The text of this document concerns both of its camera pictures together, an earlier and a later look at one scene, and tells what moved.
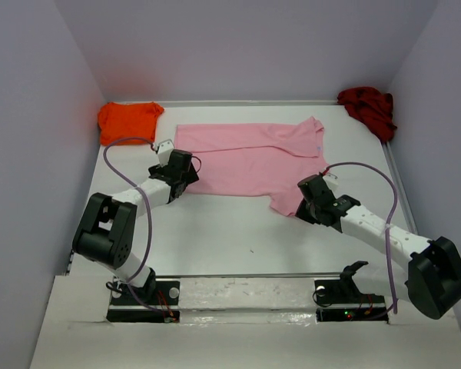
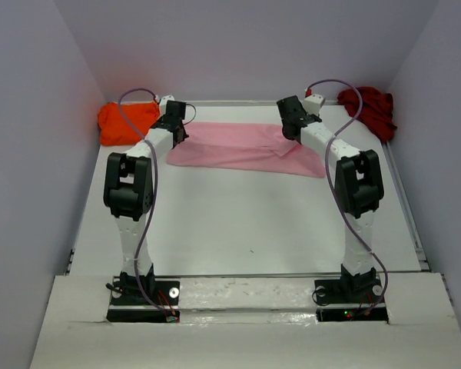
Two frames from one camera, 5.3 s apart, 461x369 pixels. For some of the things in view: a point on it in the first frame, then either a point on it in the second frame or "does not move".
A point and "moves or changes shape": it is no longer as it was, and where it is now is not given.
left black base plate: [158, 302] does not move
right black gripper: [303, 209] → [290, 109]
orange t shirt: [120, 120] does not move
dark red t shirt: [372, 107] does not move
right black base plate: [343, 300] does not move
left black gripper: [190, 176] → [175, 111]
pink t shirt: [267, 158] moves or changes shape
